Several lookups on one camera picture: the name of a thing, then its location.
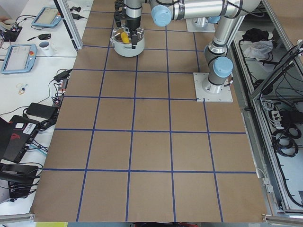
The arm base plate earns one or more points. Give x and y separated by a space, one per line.
207 92
191 28

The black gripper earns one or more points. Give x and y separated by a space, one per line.
132 23

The yellow corn cob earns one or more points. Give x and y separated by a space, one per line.
125 38

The aluminium frame post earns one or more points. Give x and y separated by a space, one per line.
69 23

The black laptop with red logo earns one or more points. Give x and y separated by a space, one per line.
15 137

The near blue teach pendant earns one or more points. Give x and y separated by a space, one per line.
20 58

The white power strip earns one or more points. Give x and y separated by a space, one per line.
276 118

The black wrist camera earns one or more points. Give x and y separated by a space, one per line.
120 11

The white mug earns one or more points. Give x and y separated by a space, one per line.
47 48

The black cloth bundle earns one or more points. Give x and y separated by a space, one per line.
255 35

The black small pouch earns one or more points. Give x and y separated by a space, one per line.
44 36

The black power adapter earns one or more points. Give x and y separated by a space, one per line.
42 111

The pale green cooking pot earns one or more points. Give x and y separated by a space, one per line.
127 49

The blue teach pendant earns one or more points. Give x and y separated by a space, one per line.
20 58
47 18

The white crumpled cloth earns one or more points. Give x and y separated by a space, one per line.
259 50

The far blue teach pendant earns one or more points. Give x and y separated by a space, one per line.
47 18

